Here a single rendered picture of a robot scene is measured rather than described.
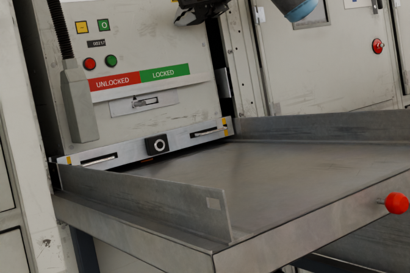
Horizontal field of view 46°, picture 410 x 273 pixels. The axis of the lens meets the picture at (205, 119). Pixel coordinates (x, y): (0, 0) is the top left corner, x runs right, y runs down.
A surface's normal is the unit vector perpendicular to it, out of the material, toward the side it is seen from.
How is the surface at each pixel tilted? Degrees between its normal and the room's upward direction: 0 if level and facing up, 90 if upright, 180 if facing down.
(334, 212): 90
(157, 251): 90
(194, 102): 90
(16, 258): 90
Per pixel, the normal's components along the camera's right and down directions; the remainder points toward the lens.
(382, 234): -0.82, 0.20
